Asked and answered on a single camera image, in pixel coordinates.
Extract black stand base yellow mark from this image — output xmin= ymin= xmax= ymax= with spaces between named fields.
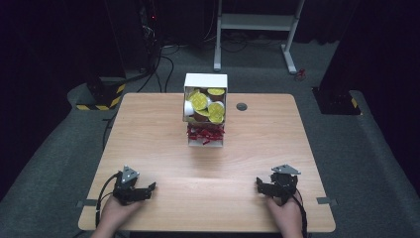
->
xmin=311 ymin=85 xmax=363 ymax=116

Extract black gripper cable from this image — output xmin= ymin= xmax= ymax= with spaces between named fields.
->
xmin=94 ymin=172 xmax=123 ymax=230
xmin=291 ymin=186 xmax=309 ymax=238

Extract person's right hand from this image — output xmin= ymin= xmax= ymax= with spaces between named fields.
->
xmin=264 ymin=190 xmax=304 ymax=238

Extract red cable bundle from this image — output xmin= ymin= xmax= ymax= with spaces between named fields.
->
xmin=293 ymin=67 xmax=307 ymax=82

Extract pile of yellow-lidded cups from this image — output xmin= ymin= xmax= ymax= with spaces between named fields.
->
xmin=183 ymin=86 xmax=227 ymax=125

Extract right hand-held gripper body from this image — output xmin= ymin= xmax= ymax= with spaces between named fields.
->
xmin=267 ymin=164 xmax=302 ymax=205

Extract grey tape strip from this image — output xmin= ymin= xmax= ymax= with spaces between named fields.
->
xmin=75 ymin=198 xmax=99 ymax=209
xmin=315 ymin=196 xmax=339 ymax=206

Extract black floor cables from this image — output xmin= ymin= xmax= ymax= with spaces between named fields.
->
xmin=136 ymin=43 xmax=176 ymax=94

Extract person's left hand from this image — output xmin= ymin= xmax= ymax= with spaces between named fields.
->
xmin=98 ymin=195 xmax=144 ymax=234

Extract white metal stand frame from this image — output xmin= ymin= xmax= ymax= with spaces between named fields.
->
xmin=212 ymin=0 xmax=307 ymax=75

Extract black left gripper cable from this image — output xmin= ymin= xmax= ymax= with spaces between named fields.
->
xmin=94 ymin=172 xmax=123 ymax=230

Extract pile of red packets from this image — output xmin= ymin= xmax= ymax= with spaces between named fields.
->
xmin=186 ymin=123 xmax=226 ymax=146

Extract white two-tier dispenser box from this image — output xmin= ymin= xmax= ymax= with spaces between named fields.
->
xmin=182 ymin=72 xmax=229 ymax=148

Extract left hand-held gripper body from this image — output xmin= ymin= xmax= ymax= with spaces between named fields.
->
xmin=112 ymin=165 xmax=149 ymax=206

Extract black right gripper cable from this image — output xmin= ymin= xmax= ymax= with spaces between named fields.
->
xmin=291 ymin=186 xmax=309 ymax=238

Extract dark equipment rack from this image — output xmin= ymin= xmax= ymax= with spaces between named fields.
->
xmin=137 ymin=0 xmax=163 ymax=73

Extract black-yellow striped stand base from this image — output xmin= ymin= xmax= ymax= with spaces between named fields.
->
xmin=75 ymin=76 xmax=128 ymax=112

